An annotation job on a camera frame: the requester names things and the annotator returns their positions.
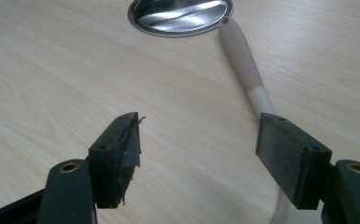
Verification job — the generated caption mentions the white utensil with beige handle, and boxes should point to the white utensil with beige handle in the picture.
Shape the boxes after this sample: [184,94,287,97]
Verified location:
[218,16,276,121]

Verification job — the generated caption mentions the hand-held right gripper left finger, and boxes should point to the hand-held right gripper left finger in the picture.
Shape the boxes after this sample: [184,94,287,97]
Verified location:
[88,111,146,210]

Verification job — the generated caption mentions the round stainless steel plate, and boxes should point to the round stainless steel plate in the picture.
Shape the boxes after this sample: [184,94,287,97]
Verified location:
[127,0,234,38]

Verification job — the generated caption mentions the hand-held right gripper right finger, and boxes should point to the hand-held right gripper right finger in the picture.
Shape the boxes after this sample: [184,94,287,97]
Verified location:
[255,112,333,211]

